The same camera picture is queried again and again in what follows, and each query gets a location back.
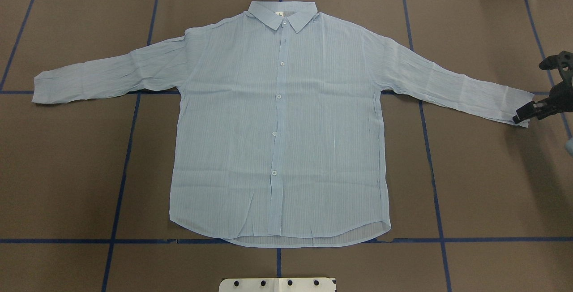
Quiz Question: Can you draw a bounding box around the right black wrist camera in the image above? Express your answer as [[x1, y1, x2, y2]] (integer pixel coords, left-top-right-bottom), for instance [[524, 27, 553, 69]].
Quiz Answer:
[[538, 51, 573, 88]]

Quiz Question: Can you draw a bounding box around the light blue button shirt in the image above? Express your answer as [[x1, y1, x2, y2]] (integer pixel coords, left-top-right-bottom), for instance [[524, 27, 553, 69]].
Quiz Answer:
[[32, 1, 534, 249]]

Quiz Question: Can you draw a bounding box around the white mast base plate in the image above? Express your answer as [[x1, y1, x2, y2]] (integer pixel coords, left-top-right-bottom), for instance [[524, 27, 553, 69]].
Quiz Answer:
[[218, 277, 337, 292]]

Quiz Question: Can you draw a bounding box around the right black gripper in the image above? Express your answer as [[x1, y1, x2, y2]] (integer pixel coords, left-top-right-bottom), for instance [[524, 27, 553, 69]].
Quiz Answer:
[[513, 82, 573, 125]]

